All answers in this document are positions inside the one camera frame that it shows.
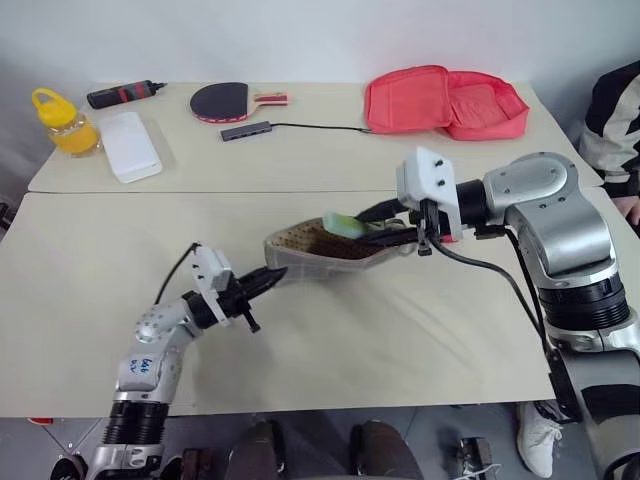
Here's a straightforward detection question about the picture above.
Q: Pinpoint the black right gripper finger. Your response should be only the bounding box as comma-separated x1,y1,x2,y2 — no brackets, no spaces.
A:
356,226,419,248
355,198,402,224

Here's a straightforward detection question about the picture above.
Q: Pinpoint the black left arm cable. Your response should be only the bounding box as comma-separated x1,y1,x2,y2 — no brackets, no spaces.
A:
154,242,202,304

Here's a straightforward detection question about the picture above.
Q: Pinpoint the dark rounded shape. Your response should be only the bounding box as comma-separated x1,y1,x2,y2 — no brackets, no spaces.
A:
347,420,424,480
224,419,287,480

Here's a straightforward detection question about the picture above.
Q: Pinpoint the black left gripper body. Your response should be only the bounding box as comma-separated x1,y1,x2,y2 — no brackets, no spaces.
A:
219,275,263,335

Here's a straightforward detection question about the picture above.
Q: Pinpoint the white sneaker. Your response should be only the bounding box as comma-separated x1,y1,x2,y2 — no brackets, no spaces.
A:
515,401,566,478

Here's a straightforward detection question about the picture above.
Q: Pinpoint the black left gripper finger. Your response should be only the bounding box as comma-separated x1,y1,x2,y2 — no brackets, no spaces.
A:
246,274,287,302
239,266,289,288

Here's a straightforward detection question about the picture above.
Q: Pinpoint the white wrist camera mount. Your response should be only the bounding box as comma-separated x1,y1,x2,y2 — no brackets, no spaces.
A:
189,244,234,328
395,145,472,242

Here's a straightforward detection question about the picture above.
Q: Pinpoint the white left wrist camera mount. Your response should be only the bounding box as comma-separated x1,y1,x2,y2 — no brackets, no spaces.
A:
189,244,234,328

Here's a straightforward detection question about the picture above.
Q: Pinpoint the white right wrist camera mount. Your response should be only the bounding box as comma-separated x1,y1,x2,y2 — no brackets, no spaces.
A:
395,145,472,242

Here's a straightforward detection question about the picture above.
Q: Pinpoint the black red table tennis paddle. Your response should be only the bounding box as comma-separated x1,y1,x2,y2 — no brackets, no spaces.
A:
188,81,292,125

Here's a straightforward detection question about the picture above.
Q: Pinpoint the grey checked fabric pouch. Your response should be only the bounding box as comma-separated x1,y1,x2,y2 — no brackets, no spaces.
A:
262,215,417,283

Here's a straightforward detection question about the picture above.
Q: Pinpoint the black usb hub cable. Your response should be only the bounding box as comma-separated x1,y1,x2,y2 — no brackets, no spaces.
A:
269,121,374,136

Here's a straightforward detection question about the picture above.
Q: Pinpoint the grey usb hub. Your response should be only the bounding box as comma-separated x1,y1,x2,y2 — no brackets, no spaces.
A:
219,119,274,143

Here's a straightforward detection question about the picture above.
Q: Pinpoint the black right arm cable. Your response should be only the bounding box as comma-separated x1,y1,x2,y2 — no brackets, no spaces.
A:
428,225,557,354

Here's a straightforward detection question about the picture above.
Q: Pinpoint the black red marker pen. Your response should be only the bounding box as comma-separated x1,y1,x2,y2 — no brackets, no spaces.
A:
85,79,168,110

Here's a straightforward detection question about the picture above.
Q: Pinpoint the white rectangular box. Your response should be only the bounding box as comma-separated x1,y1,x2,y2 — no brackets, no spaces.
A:
99,110,165,185

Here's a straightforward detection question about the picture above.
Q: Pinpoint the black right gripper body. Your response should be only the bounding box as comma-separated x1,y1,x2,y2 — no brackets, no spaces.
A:
396,198,442,257

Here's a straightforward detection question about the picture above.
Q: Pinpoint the open pink fabric pouch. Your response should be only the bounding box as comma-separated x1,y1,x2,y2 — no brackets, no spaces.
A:
363,64,532,142

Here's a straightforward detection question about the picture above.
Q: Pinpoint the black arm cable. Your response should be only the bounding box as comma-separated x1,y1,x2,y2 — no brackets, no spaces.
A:
154,242,202,304
428,225,557,354

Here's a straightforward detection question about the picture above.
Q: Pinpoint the person in black white jacket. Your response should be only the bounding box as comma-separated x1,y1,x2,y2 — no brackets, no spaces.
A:
578,61,640,201

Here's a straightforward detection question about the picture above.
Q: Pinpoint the yellow lidded plastic jar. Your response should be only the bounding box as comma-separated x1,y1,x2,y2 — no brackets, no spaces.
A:
31,87,102,158

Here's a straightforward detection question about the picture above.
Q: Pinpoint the green eraser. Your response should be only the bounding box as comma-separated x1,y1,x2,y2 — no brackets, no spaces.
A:
321,210,382,241

